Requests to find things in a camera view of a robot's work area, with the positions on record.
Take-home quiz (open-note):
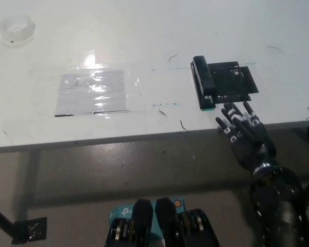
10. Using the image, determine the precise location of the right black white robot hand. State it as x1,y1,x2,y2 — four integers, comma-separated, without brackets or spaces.
215,101,281,174

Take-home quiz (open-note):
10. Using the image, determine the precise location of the black tape mark patch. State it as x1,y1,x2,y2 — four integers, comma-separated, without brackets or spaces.
208,61,260,103

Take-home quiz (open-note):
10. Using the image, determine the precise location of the black stapler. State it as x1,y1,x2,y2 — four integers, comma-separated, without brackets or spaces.
190,55,217,110

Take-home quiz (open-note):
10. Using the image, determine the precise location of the clear plastic tape film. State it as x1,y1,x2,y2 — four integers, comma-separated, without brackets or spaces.
28,49,142,119

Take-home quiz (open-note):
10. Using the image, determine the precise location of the clear plastic sheet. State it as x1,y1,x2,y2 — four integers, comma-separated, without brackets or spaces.
54,68,128,117

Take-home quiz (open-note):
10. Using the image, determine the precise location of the grey table leg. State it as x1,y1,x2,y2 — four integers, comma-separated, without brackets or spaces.
20,150,42,209

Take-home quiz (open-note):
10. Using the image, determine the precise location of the clear tape roll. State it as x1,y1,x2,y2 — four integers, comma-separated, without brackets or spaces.
0,14,37,48

